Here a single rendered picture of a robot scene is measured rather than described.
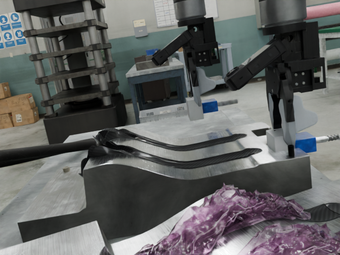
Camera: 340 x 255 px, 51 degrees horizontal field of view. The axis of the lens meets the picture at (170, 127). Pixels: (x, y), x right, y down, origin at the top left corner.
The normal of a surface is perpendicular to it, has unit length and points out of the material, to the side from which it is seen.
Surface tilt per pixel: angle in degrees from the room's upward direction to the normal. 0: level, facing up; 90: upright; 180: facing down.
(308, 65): 90
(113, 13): 90
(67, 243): 0
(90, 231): 0
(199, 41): 90
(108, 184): 90
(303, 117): 79
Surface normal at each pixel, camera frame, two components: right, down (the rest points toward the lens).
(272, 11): -0.68, 0.28
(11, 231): -0.16, -0.96
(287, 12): -0.14, 0.26
